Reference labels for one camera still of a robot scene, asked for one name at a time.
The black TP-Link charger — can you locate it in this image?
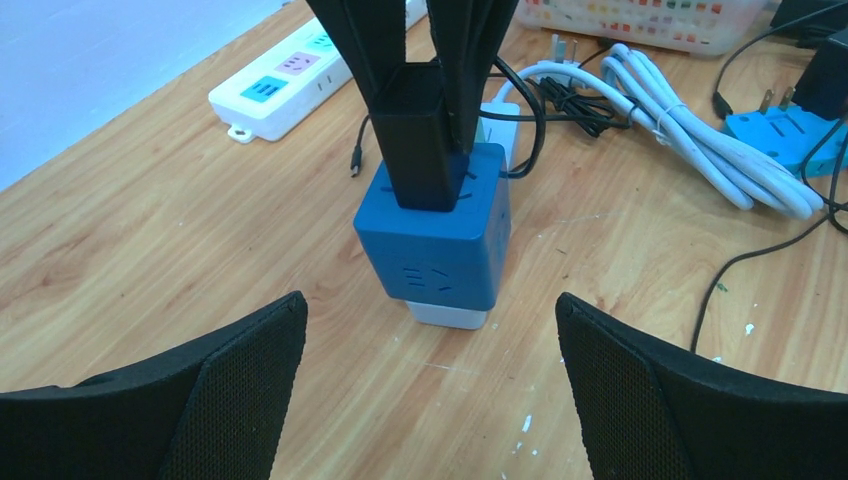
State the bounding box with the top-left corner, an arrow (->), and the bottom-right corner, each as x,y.
349,56 -> 637,214

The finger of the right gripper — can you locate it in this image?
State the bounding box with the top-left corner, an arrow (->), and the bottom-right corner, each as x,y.
427,0 -> 517,154
307,0 -> 406,106

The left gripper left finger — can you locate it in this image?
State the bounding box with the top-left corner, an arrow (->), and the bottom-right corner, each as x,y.
1,291 -> 308,479

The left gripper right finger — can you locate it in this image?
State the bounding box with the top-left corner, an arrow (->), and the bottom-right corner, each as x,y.
555,293 -> 847,479

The light blue cable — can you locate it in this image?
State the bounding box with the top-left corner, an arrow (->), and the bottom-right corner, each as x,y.
493,33 -> 826,222

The white power strip blue USB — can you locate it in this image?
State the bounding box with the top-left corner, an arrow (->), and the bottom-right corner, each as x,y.
207,0 -> 429,145

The white plastic basket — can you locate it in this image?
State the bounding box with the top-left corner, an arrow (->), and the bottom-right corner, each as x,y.
514,0 -> 768,56

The black charger with cable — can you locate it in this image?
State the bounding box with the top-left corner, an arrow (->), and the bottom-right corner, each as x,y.
689,29 -> 847,354

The dark blue cube adapter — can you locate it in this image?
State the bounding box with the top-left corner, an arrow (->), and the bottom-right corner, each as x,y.
353,143 -> 511,311

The small blue charger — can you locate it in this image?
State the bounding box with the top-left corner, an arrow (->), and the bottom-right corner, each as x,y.
722,88 -> 847,178

